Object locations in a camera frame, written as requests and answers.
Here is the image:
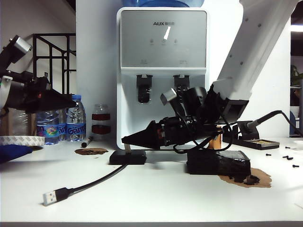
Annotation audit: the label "black sponge block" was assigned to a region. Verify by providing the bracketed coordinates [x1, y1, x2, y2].
[186, 151, 251, 176]

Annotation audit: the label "black sponge scrap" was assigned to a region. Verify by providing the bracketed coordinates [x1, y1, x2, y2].
[243, 175, 260, 185]

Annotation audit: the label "water bottle, Ganten label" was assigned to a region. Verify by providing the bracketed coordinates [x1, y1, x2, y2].
[66, 95, 87, 142]

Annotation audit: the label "copper-coloured metal cylinder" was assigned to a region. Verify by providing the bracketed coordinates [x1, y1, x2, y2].
[208, 127, 223, 150]

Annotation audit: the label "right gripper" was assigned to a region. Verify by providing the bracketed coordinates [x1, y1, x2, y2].
[121, 116, 199, 149]

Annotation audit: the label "blue cloth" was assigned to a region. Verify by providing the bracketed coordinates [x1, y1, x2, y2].
[0, 145, 34, 166]

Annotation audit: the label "black soldering iron with cord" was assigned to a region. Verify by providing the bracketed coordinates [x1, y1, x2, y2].
[243, 110, 303, 136]

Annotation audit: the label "blue water jug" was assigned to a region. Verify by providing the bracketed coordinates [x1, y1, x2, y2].
[121, 0, 205, 9]

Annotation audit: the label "black soldering iron stand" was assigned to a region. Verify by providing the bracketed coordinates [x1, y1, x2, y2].
[222, 121, 280, 151]

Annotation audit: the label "clear water bottle, blue cap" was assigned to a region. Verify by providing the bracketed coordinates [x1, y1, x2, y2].
[58, 108, 68, 142]

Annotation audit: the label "large torn brown cardboard scrap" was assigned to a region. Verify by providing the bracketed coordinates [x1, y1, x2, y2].
[219, 167, 272, 189]

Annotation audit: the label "white AUX water dispenser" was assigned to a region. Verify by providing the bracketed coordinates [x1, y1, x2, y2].
[116, 7, 210, 151]

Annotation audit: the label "black marker pen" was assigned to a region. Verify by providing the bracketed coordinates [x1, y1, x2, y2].
[81, 136, 93, 148]

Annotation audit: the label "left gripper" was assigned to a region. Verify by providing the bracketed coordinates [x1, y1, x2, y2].
[7, 70, 77, 112]

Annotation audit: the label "black dispenser tap paddle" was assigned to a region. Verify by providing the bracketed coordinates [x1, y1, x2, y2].
[172, 75, 190, 95]
[136, 75, 153, 105]

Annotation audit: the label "glass jar, red bands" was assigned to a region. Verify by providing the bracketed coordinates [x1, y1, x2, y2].
[91, 104, 111, 141]

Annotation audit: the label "white double-sided tape roll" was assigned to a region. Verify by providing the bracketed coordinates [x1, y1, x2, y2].
[0, 135, 45, 148]

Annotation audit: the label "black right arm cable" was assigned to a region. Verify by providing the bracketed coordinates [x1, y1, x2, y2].
[174, 113, 235, 155]

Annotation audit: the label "black USB hub box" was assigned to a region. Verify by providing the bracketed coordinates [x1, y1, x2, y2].
[109, 150, 147, 166]

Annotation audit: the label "wooden frame with plastic wrap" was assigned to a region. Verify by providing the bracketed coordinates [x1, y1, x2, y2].
[0, 110, 38, 137]

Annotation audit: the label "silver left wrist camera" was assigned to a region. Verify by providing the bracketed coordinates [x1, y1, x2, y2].
[9, 35, 33, 64]

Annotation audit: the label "round brown cardboard scrap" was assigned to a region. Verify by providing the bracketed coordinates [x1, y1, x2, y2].
[75, 148, 109, 157]

